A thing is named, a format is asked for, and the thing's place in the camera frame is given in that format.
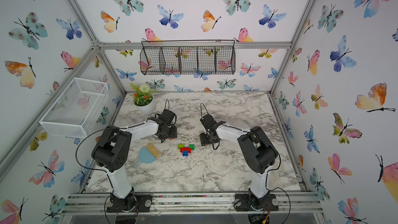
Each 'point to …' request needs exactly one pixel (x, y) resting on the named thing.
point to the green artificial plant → (143, 95)
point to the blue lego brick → (185, 153)
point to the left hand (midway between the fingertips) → (175, 133)
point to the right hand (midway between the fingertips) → (206, 139)
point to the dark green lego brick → (193, 146)
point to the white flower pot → (147, 108)
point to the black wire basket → (187, 57)
